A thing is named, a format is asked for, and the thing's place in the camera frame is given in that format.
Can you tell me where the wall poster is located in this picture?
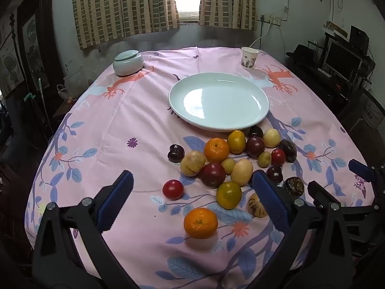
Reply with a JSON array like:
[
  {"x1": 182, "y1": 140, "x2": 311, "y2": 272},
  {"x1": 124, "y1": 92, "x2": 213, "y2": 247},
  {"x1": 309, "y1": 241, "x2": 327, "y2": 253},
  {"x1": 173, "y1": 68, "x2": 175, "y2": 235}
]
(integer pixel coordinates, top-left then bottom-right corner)
[{"x1": 0, "y1": 36, "x2": 25, "y2": 91}]

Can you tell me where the narrow checked curtain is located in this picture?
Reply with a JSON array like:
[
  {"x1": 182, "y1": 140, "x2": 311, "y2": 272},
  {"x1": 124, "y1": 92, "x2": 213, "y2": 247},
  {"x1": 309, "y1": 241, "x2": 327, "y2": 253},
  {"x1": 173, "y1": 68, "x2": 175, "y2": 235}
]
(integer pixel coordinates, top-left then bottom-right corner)
[{"x1": 199, "y1": 0, "x2": 257, "y2": 31}]

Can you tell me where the white power cable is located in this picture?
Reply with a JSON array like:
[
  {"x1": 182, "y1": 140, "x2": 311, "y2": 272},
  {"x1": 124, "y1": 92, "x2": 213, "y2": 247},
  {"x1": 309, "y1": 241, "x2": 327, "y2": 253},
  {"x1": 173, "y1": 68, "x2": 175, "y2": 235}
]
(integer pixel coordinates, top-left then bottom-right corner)
[{"x1": 248, "y1": 21, "x2": 273, "y2": 49}]

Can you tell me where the white wall outlet strip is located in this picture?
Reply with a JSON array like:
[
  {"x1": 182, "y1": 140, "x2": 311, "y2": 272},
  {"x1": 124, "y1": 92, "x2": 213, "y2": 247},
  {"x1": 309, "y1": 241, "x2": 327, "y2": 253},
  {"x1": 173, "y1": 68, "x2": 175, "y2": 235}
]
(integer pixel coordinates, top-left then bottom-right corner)
[{"x1": 260, "y1": 14, "x2": 282, "y2": 26}]

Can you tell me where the dark red plum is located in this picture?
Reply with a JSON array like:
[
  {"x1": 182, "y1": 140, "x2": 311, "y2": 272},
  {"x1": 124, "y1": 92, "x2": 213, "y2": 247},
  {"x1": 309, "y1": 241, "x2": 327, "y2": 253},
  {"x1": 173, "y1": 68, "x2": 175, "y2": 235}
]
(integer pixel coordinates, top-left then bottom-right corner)
[{"x1": 200, "y1": 162, "x2": 226, "y2": 189}]

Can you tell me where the pale yellow fruit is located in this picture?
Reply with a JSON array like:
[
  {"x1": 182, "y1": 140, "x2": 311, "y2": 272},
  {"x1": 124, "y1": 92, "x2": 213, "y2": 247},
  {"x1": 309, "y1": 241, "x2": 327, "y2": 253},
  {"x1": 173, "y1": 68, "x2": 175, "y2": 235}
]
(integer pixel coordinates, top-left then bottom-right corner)
[{"x1": 263, "y1": 128, "x2": 282, "y2": 149}]

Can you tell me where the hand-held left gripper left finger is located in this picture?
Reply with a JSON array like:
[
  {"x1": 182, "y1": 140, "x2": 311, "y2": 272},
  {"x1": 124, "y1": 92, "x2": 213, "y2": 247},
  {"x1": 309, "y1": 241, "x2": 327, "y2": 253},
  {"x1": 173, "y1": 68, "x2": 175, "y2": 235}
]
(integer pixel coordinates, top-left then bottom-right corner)
[{"x1": 32, "y1": 170, "x2": 142, "y2": 289}]

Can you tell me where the yellow tomato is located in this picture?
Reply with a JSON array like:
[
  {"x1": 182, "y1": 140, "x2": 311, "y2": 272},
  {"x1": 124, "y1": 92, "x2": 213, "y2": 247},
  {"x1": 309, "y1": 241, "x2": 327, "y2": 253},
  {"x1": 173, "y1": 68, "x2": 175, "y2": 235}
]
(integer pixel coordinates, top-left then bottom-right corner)
[{"x1": 226, "y1": 130, "x2": 246, "y2": 154}]

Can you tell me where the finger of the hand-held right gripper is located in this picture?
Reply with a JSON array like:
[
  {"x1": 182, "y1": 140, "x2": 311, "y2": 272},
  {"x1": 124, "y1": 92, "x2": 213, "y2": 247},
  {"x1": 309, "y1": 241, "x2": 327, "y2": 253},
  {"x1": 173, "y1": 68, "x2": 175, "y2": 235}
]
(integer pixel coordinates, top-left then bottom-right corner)
[
  {"x1": 307, "y1": 181, "x2": 376, "y2": 216},
  {"x1": 348, "y1": 159, "x2": 382, "y2": 187}
]

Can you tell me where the orange tangerine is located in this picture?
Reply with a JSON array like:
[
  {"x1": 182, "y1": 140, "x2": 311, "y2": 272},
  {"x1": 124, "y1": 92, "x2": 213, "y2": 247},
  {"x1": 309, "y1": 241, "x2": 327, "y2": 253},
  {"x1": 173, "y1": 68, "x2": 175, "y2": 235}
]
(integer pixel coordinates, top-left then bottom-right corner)
[
  {"x1": 184, "y1": 207, "x2": 218, "y2": 239},
  {"x1": 204, "y1": 138, "x2": 231, "y2": 164}
]

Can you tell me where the striped pepino melon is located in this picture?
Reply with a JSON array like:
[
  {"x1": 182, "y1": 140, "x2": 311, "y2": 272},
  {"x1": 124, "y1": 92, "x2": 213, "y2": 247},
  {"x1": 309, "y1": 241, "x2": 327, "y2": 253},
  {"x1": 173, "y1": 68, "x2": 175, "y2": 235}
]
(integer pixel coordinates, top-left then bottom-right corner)
[{"x1": 247, "y1": 192, "x2": 269, "y2": 218}]

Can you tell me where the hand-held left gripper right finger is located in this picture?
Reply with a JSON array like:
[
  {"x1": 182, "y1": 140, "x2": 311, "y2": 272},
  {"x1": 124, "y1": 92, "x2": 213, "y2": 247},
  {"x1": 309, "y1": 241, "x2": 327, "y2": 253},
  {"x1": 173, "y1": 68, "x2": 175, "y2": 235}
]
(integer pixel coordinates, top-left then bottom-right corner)
[{"x1": 252, "y1": 170, "x2": 360, "y2": 289}]

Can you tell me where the large yellow fruit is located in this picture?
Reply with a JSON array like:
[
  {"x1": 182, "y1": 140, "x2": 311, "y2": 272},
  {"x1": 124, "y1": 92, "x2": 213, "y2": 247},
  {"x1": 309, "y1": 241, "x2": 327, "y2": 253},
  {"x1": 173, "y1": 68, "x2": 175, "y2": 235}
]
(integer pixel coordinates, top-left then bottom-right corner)
[{"x1": 231, "y1": 158, "x2": 254, "y2": 186}]

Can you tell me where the printed paper cup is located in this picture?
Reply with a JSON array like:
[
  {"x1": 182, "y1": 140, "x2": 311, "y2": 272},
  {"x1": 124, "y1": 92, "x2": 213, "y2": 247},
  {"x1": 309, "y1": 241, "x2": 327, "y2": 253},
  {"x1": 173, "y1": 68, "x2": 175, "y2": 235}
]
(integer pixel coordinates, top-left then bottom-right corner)
[{"x1": 241, "y1": 47, "x2": 259, "y2": 70}]

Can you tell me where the heart-shaped dark plum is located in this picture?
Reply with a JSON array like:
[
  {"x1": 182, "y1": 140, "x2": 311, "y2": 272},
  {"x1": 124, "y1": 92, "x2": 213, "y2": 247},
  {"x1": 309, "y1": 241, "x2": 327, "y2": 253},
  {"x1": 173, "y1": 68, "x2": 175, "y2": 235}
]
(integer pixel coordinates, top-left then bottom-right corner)
[{"x1": 167, "y1": 144, "x2": 185, "y2": 163}]

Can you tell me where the dark passion fruit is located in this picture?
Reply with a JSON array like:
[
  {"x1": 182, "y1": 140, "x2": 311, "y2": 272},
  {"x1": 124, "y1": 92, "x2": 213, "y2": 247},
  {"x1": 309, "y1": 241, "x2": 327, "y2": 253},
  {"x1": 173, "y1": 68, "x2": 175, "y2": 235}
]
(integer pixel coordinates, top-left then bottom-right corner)
[
  {"x1": 284, "y1": 177, "x2": 305, "y2": 198},
  {"x1": 279, "y1": 139, "x2": 298, "y2": 163}
]

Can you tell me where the yellow-green tomato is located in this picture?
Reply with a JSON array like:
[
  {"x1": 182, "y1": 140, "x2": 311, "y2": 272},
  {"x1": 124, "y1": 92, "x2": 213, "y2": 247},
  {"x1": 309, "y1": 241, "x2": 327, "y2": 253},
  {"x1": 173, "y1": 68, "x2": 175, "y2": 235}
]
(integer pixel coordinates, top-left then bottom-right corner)
[{"x1": 216, "y1": 181, "x2": 243, "y2": 210}]

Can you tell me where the small red tomato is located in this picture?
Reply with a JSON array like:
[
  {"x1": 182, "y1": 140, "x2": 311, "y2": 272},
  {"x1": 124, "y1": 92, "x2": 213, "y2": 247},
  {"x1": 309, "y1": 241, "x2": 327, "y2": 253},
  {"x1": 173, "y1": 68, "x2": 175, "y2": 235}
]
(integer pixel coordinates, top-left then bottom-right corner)
[{"x1": 271, "y1": 148, "x2": 286, "y2": 167}]

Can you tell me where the tan round fruit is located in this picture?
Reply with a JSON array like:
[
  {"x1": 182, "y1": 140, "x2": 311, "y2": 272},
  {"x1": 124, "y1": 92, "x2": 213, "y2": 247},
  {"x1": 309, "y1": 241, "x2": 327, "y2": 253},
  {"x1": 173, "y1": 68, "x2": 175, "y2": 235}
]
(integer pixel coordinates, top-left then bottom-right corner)
[{"x1": 180, "y1": 151, "x2": 206, "y2": 177}]

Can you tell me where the computer monitor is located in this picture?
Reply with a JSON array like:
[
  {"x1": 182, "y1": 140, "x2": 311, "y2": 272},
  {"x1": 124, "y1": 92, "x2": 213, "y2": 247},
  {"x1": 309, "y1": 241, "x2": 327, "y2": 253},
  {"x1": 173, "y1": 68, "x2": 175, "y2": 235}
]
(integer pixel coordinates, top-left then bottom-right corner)
[{"x1": 324, "y1": 40, "x2": 363, "y2": 80}]

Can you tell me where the wide checked curtain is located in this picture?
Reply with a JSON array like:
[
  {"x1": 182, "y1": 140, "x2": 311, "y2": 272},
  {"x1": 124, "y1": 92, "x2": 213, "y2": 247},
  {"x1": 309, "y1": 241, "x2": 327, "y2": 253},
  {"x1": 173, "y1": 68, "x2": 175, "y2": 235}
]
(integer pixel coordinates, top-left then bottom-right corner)
[{"x1": 71, "y1": 0, "x2": 180, "y2": 50}]

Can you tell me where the dark wooden cabinet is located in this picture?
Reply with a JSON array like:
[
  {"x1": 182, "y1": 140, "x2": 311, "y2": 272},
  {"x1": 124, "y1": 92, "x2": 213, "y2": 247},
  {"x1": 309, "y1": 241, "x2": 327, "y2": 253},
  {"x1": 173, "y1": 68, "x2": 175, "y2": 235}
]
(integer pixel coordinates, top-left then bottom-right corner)
[{"x1": 16, "y1": 0, "x2": 65, "y2": 97}]

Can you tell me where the pale green lidded jar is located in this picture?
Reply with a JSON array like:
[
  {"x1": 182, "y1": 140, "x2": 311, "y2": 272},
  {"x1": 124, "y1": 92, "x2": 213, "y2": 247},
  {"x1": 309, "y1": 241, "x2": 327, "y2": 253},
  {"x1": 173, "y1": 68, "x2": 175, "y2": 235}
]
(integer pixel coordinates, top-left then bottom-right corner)
[{"x1": 113, "y1": 50, "x2": 145, "y2": 76}]

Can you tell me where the purple red plum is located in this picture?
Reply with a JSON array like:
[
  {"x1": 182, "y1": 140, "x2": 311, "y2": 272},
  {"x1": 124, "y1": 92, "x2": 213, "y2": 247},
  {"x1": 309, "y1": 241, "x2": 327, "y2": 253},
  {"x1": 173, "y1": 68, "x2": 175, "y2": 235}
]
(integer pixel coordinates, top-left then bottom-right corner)
[{"x1": 246, "y1": 136, "x2": 266, "y2": 158}]

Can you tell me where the white oval plate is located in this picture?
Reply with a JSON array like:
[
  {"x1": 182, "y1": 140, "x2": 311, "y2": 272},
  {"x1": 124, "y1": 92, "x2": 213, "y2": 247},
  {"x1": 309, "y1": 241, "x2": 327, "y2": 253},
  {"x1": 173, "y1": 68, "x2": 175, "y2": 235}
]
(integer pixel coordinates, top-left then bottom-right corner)
[{"x1": 168, "y1": 72, "x2": 270, "y2": 132}]

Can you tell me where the small yellow-green longan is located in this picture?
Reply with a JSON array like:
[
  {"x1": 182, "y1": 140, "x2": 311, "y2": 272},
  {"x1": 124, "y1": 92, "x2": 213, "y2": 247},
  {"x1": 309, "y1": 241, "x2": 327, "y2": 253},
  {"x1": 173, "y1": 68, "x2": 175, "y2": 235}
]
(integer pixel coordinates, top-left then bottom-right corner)
[
  {"x1": 257, "y1": 151, "x2": 273, "y2": 168},
  {"x1": 221, "y1": 158, "x2": 237, "y2": 175}
]

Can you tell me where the black speaker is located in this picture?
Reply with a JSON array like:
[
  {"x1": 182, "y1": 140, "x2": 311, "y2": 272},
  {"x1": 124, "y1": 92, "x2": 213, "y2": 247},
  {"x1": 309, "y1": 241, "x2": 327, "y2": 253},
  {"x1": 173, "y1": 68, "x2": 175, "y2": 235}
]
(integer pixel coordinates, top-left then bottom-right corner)
[{"x1": 349, "y1": 26, "x2": 370, "y2": 55}]

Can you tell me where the pink printed tablecloth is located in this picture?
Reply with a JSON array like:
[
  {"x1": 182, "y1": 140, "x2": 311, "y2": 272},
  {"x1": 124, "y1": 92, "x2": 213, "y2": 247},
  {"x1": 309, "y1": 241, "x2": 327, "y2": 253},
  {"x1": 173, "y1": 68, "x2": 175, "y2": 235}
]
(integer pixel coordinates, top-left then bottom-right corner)
[{"x1": 25, "y1": 46, "x2": 376, "y2": 289}]

